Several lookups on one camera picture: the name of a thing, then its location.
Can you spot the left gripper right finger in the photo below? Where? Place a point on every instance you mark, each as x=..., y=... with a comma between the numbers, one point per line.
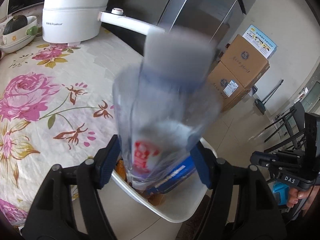
x=241, y=206

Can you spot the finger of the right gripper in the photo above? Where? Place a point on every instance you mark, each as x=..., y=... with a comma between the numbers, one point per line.
x=297, y=153
x=301, y=167

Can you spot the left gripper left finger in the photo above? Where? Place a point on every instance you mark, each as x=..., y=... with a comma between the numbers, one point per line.
x=51, y=214

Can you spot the orange peel piece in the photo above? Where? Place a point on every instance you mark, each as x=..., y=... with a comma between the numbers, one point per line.
x=156, y=199
x=120, y=169

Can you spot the clear plastic water bottle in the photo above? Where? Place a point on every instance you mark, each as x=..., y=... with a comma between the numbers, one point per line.
x=164, y=105

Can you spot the white trash bin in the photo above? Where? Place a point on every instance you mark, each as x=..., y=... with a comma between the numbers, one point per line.
x=178, y=205

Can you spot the person right hand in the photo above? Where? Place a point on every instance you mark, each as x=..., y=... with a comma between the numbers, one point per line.
x=295, y=195

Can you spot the lower cardboard box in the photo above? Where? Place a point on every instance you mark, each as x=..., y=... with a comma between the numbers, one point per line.
x=229, y=88

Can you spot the cardboard box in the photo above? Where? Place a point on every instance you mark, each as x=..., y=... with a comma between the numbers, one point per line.
x=245, y=62
x=229, y=88

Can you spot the upper cardboard box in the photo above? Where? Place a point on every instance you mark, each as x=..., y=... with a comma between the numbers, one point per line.
x=245, y=62

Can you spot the blue white printed box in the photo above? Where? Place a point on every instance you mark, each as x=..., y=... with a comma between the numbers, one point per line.
x=260, y=41

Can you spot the floral tablecloth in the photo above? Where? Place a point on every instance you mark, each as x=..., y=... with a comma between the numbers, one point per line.
x=56, y=108

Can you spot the grey refrigerator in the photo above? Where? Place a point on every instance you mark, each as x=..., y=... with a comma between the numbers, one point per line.
x=218, y=19

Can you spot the white bowl with squash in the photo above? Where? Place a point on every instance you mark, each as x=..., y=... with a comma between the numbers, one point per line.
x=20, y=38

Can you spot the dark green squash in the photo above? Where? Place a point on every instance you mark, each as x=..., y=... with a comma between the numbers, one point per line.
x=17, y=22

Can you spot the white electric cooking pot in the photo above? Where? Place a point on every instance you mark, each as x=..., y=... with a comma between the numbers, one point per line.
x=74, y=21

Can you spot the black chair frame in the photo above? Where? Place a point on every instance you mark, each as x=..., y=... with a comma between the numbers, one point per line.
x=294, y=123

